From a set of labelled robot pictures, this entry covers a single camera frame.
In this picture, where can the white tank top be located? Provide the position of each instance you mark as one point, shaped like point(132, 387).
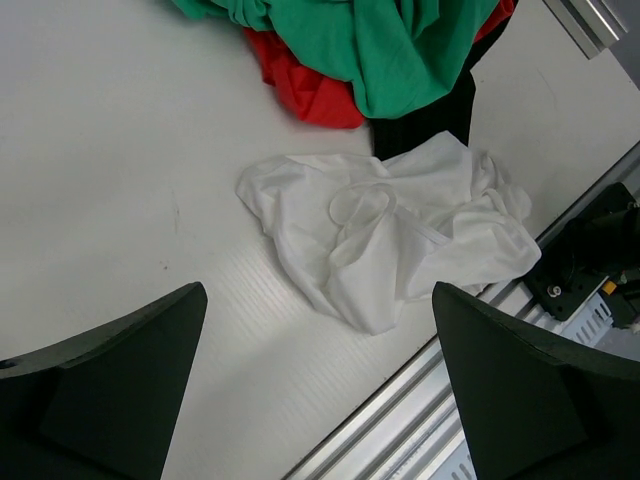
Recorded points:
point(361, 237)

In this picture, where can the green tank top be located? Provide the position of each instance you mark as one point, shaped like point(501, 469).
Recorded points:
point(398, 56)

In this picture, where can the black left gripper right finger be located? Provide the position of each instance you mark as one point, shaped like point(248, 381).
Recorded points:
point(540, 395)

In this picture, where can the black tank top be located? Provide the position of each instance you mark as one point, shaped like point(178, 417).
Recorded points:
point(451, 113)

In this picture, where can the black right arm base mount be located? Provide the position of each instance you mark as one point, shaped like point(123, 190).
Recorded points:
point(599, 243)

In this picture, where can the aluminium right frame post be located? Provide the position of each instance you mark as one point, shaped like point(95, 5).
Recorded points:
point(593, 25)

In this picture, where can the red tank top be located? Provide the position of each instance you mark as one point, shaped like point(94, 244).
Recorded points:
point(308, 94)

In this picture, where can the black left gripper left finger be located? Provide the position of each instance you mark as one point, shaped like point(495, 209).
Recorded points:
point(102, 404)

